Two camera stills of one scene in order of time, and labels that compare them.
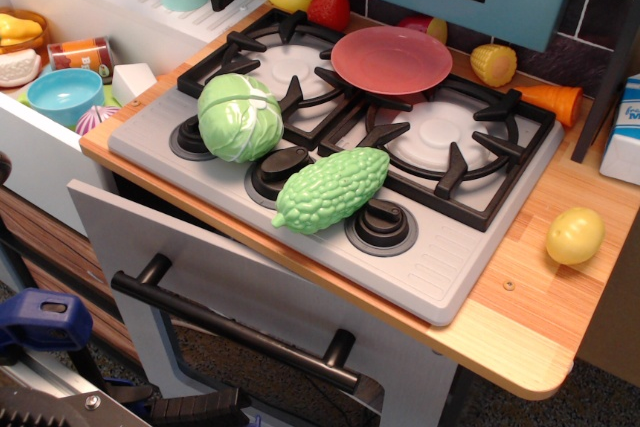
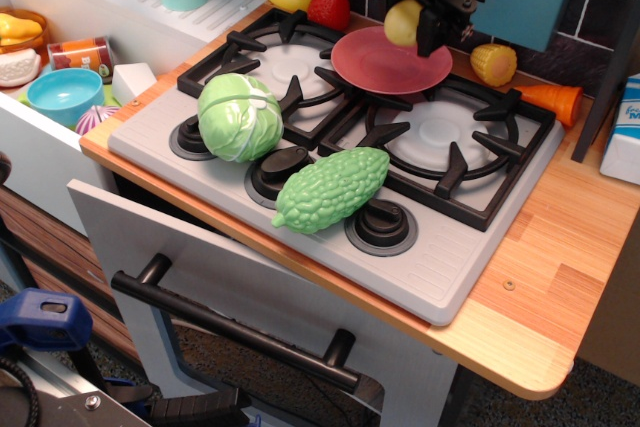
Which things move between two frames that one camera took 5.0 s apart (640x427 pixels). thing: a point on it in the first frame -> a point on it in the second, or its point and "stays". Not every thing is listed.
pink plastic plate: (391, 60) stays
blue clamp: (44, 321) stays
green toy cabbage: (240, 119) stays
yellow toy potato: (575, 235) -> (400, 23)
